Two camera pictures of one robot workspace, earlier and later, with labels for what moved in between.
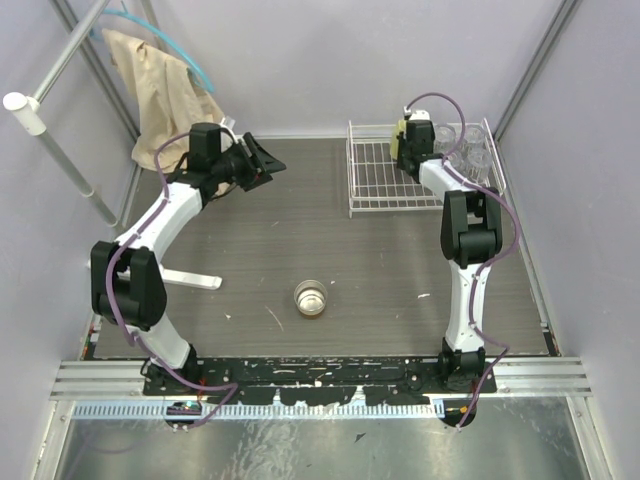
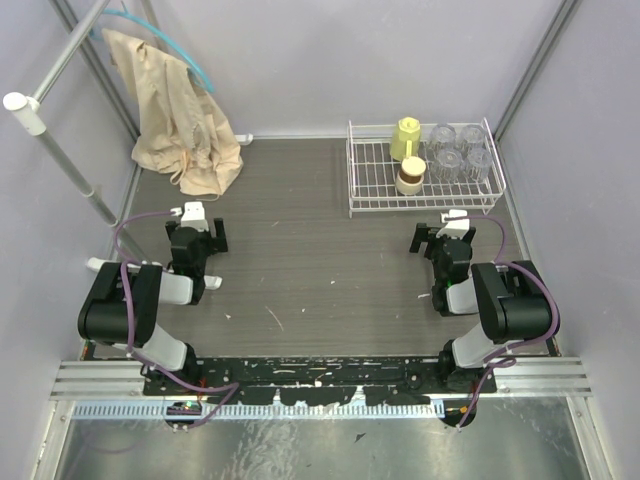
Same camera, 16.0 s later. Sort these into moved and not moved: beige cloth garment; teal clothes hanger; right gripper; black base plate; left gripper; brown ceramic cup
Moved: left gripper; right gripper; brown ceramic cup
Not moved: beige cloth garment; teal clothes hanger; black base plate
